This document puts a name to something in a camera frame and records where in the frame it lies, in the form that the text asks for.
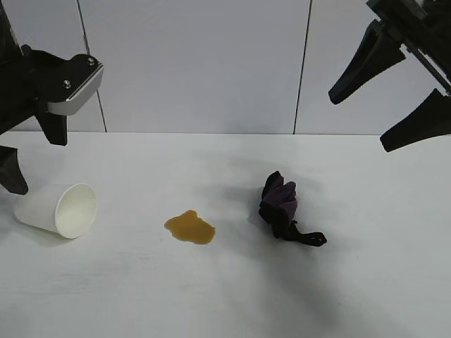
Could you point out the purple and black cloth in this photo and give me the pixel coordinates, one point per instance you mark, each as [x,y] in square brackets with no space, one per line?
[278,204]

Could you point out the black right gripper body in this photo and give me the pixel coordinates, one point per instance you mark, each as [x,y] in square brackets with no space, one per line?
[437,42]

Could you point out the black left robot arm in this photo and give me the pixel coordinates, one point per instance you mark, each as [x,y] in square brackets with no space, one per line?
[3,28]

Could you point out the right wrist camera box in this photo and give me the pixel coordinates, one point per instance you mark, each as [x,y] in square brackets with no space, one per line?
[394,8]

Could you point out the brown liquid spill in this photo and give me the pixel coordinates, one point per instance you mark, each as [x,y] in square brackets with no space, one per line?
[190,229]

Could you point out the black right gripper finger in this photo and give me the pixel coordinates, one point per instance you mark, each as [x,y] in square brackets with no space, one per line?
[370,63]
[419,123]

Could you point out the white paper cup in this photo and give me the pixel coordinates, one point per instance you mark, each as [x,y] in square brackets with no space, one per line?
[35,211]

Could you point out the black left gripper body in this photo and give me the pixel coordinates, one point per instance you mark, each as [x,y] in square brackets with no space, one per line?
[21,88]

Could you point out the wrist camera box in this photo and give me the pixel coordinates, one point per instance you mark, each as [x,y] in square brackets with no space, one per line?
[75,100]
[394,8]

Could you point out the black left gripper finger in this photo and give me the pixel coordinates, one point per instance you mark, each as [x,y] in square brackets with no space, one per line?
[56,130]
[10,172]

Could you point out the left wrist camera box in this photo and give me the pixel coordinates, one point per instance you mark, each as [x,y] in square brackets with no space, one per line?
[75,100]

